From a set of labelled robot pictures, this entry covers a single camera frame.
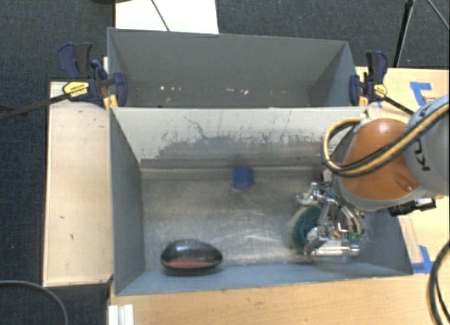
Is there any small blue block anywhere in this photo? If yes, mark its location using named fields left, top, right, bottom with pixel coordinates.
left=231, top=165, right=255, bottom=191

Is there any black and red oval fruit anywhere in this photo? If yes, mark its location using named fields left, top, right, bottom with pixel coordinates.
left=160, top=238, right=224, bottom=272

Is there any grey metal bin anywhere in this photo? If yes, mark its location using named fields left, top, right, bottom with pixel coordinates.
left=106, top=27, right=415, bottom=297

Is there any pale wood board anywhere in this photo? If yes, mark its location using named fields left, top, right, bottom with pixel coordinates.
left=41, top=80, right=115, bottom=288

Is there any black cylinder on white bracket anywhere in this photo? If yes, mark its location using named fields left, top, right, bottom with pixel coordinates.
left=387, top=198, right=437, bottom=217

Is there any round green sponge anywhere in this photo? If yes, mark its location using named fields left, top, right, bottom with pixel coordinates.
left=287, top=206, right=323, bottom=250

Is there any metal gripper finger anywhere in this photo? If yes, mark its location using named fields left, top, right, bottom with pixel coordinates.
left=302, top=225, right=344, bottom=249
left=309, top=243, right=361, bottom=258

